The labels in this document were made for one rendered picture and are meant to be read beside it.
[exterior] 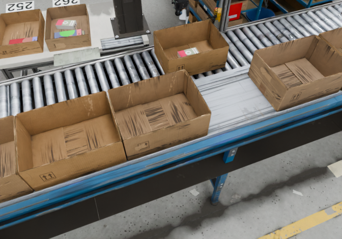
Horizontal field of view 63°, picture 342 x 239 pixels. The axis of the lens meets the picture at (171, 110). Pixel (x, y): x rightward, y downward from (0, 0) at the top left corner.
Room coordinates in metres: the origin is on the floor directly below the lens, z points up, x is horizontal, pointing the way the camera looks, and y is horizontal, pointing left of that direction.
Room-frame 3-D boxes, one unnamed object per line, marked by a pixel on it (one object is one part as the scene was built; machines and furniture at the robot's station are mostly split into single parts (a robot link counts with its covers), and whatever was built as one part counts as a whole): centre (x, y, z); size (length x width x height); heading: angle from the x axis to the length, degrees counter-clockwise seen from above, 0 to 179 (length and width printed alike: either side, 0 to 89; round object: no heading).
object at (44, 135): (0.66, 0.43, 0.96); 0.39 x 0.29 x 0.17; 111
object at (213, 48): (1.41, -0.12, 0.83); 0.39 x 0.29 x 0.17; 110
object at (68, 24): (1.76, 0.77, 0.77); 0.13 x 0.07 x 0.04; 86
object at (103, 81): (1.16, 0.40, 0.72); 0.52 x 0.05 x 0.05; 21
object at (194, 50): (1.43, -0.11, 0.77); 0.13 x 0.07 x 0.04; 111
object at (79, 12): (1.70, 0.73, 0.80); 0.38 x 0.28 x 0.10; 13
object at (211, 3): (2.48, -0.48, 0.59); 0.40 x 0.30 x 0.10; 19
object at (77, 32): (1.61, 0.72, 0.78); 0.19 x 0.14 x 0.02; 104
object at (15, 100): (0.97, 0.88, 0.72); 0.52 x 0.05 x 0.05; 21
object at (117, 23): (1.78, 0.31, 0.91); 0.26 x 0.26 x 0.33; 16
